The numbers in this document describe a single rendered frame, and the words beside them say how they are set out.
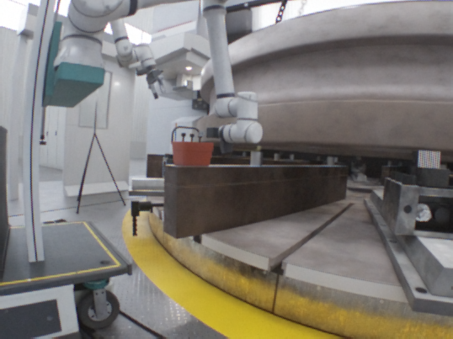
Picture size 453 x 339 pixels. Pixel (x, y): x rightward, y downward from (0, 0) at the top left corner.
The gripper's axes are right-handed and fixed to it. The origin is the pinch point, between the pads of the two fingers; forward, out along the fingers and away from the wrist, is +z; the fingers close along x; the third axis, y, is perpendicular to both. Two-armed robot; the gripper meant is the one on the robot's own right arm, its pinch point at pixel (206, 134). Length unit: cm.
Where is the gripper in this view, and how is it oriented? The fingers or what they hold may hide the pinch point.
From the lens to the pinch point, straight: 131.7
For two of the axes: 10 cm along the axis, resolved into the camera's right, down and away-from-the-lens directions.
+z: -6.4, -0.7, 7.6
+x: -7.7, 0.0, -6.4
